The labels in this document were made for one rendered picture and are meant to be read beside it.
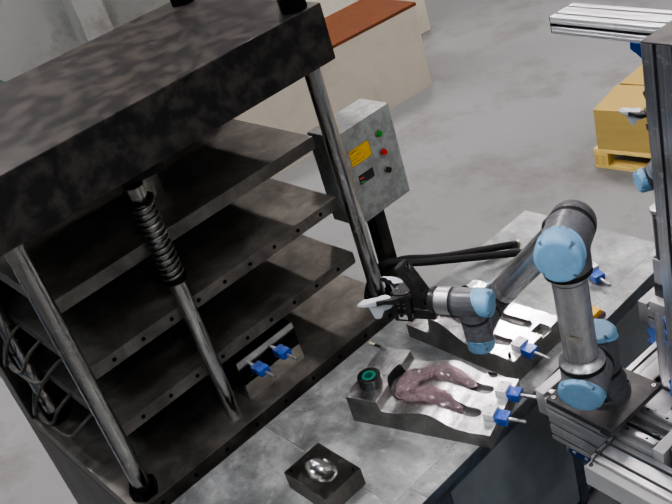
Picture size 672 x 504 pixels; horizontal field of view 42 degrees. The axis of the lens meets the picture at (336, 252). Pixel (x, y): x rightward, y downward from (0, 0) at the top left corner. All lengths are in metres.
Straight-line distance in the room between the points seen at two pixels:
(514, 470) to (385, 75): 4.54
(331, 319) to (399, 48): 3.99
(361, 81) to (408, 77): 0.48
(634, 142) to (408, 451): 3.17
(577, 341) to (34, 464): 3.31
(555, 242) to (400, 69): 5.28
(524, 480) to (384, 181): 1.26
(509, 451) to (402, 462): 0.42
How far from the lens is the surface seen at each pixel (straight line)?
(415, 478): 2.78
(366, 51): 6.99
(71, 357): 2.77
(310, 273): 3.37
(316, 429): 3.05
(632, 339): 3.53
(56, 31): 9.76
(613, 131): 5.59
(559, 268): 2.08
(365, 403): 2.93
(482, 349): 2.36
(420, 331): 3.22
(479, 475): 2.99
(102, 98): 2.78
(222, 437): 3.20
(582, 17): 2.25
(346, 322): 3.49
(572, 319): 2.20
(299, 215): 3.24
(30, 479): 4.83
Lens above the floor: 2.80
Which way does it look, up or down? 31 degrees down
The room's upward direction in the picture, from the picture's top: 18 degrees counter-clockwise
